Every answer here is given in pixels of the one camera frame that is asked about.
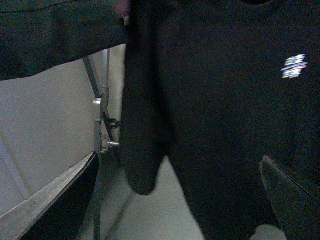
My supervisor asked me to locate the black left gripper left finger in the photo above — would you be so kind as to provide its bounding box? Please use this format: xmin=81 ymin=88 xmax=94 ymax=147
xmin=0 ymin=152 xmax=100 ymax=240

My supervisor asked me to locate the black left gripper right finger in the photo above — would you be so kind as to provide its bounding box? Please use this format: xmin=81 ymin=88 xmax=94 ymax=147
xmin=260 ymin=155 xmax=320 ymax=240

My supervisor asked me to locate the black sweatshirt with logo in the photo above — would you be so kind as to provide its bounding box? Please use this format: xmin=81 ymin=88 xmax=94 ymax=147
xmin=0 ymin=0 xmax=320 ymax=240

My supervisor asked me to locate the metal clothes rack frame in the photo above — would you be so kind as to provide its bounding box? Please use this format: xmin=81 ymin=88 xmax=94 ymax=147
xmin=81 ymin=45 xmax=130 ymax=240

